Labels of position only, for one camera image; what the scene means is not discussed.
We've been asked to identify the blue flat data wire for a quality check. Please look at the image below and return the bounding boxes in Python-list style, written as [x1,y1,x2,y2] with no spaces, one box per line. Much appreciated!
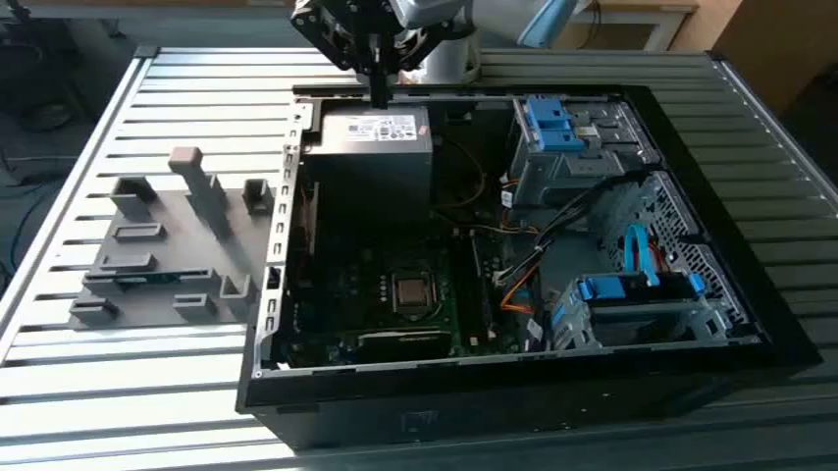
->
[625,224,663,288]

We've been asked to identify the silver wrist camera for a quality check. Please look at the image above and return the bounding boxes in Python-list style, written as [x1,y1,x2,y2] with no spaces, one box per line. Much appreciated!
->
[391,0,459,29]

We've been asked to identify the green motherboard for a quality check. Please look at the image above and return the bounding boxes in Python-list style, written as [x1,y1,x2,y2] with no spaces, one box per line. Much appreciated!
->
[280,230,525,367]

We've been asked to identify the blue plastic bay rail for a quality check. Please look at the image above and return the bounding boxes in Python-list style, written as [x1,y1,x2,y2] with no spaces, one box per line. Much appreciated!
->
[550,293,573,340]

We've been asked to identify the blue disk carrier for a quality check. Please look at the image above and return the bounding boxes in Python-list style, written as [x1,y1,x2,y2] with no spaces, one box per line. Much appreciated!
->
[575,274,706,301]

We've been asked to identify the black graphics card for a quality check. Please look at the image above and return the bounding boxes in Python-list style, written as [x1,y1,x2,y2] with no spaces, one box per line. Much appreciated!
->
[356,328,454,364]

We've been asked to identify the orange power wires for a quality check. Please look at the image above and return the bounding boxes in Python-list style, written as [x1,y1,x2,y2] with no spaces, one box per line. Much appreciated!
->
[500,264,546,316]

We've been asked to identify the brown wooden cabinet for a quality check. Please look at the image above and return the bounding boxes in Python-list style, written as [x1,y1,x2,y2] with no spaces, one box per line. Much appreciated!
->
[710,0,838,117]

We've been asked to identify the grey plastic parts rack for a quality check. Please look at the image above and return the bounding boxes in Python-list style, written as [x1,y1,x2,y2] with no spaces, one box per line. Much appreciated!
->
[68,145,276,331]

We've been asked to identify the wooden desk white frame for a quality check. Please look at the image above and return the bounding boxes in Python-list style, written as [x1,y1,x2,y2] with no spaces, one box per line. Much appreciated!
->
[562,0,697,53]

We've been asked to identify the blue RAM stick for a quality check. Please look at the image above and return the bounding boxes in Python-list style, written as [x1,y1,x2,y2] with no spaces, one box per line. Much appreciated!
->
[111,273,183,286]

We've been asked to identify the silver CPU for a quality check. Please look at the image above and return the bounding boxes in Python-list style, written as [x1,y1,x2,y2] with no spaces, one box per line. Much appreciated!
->
[391,277,438,309]

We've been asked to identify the black open PC case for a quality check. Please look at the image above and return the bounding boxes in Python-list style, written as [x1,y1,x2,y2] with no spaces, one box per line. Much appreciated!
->
[235,83,823,450]

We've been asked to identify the tall metal drive cage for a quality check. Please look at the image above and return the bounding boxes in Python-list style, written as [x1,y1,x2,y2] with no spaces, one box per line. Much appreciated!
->
[510,95,663,210]

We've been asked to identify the grey power supply unit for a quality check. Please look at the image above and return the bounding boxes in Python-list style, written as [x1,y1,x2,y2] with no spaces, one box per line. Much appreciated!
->
[302,106,438,236]

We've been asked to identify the black wire bundle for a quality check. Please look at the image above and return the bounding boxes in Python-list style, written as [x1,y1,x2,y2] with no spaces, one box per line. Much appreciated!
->
[500,174,650,286]

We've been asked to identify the blue plastic drive bracket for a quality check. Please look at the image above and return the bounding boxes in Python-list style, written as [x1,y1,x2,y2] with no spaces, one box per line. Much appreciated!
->
[525,97,585,152]

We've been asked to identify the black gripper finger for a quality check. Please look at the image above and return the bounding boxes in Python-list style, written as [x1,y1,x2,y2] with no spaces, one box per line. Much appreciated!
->
[291,0,382,108]
[379,19,476,108]

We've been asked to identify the low metal disk bay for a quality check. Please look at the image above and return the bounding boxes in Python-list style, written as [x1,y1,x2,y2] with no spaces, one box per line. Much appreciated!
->
[546,274,765,350]

